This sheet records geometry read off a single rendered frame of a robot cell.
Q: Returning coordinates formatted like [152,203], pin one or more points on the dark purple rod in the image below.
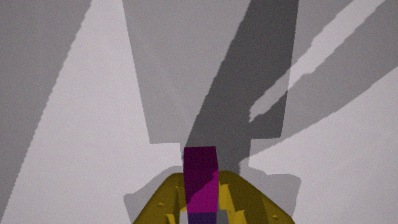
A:
[202,218]

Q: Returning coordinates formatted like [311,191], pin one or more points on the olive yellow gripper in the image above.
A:
[245,204]

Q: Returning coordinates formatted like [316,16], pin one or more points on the magenta rectangular block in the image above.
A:
[200,170]

